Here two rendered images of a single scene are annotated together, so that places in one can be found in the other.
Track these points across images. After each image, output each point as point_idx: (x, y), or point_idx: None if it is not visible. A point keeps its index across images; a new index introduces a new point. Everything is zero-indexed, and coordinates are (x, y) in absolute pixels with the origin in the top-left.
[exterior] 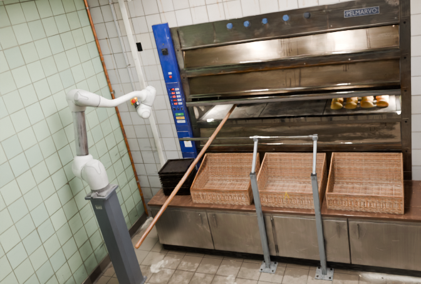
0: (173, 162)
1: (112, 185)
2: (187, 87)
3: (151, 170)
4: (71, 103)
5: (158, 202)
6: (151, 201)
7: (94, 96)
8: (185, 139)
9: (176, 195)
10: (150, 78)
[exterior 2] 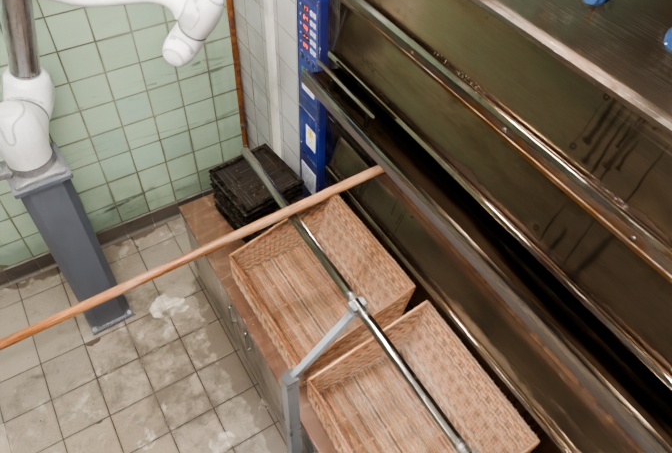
0: (267, 159)
1: (55, 171)
2: (336, 25)
3: (262, 126)
4: None
5: (192, 220)
6: (188, 207)
7: None
8: (248, 162)
9: (233, 230)
10: None
